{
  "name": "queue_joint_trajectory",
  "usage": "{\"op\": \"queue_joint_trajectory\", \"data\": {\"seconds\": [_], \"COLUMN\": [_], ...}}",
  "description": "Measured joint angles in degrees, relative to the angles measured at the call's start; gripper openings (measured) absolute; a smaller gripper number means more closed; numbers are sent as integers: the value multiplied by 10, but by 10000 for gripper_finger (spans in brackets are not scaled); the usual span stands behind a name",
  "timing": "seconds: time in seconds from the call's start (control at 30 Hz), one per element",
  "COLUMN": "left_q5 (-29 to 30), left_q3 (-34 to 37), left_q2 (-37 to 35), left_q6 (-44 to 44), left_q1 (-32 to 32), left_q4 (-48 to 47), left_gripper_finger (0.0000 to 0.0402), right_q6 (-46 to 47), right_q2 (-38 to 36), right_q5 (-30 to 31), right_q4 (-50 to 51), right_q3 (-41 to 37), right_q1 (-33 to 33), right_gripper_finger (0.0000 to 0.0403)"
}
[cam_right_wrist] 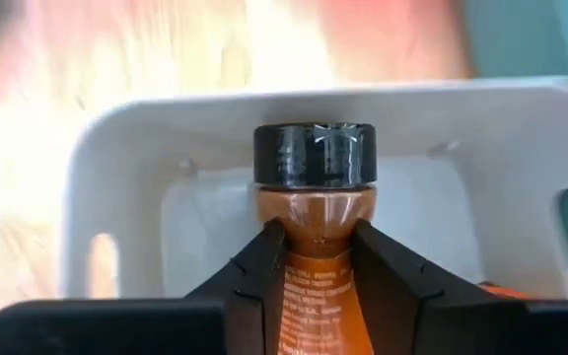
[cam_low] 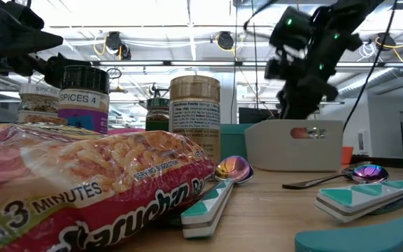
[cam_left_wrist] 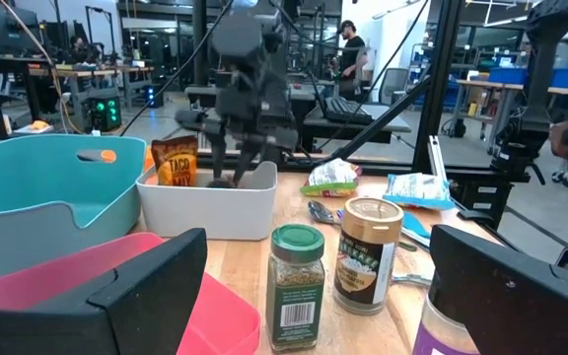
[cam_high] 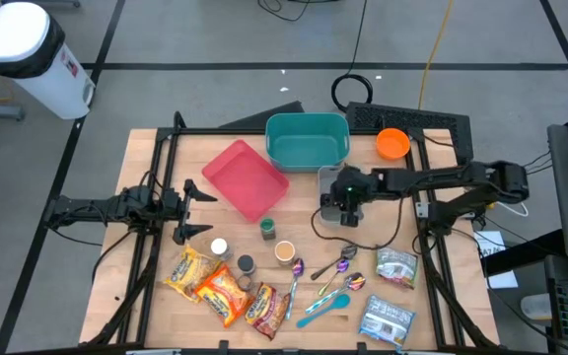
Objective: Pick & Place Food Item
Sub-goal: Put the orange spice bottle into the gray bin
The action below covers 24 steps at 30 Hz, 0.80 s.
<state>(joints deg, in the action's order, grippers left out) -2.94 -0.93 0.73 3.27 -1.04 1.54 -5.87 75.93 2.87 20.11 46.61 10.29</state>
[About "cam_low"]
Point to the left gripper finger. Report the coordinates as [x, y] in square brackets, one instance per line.
[23, 35]
[56, 68]

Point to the white-lid spice jar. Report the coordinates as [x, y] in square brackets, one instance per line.
[38, 92]

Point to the orange-brown snack packet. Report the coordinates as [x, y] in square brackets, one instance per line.
[301, 133]

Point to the black-lid purple-label spice jar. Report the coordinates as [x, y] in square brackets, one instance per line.
[84, 105]

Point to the grey plastic bin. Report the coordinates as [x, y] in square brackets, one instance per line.
[275, 154]

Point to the green-lid spice jar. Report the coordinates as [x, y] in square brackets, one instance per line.
[157, 115]

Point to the tan-lid spice jar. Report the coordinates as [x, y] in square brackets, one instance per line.
[194, 119]

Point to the red ramen packet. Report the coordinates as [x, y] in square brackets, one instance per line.
[82, 182]

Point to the black monitor screen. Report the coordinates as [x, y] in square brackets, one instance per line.
[254, 115]

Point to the teal plastic bin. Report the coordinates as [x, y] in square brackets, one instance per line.
[233, 143]

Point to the dark metal spoon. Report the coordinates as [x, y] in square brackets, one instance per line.
[313, 182]

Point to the pink plastic tray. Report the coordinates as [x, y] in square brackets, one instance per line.
[128, 131]

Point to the long ceiling light strip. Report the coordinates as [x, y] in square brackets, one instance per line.
[205, 63]

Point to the teal plastic spoon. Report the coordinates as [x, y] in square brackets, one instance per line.
[362, 234]

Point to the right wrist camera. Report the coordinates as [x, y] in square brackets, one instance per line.
[289, 31]

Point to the silver ceiling duct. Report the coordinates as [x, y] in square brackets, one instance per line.
[373, 82]

